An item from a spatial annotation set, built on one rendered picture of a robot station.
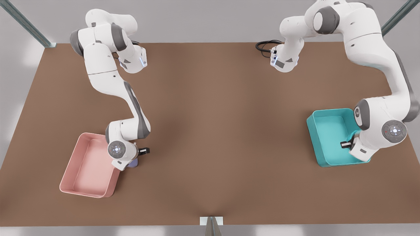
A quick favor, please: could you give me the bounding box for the teal plastic box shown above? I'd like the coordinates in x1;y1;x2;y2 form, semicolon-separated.
306;108;371;168

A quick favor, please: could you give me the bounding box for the pink plastic box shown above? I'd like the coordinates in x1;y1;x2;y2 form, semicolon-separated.
59;132;121;198

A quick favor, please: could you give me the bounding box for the black cable loop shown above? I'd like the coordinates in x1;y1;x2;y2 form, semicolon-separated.
256;40;284;58

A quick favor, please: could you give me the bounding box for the silver frame post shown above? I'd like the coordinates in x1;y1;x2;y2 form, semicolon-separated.
200;216;223;236
0;0;56;48
381;0;420;36

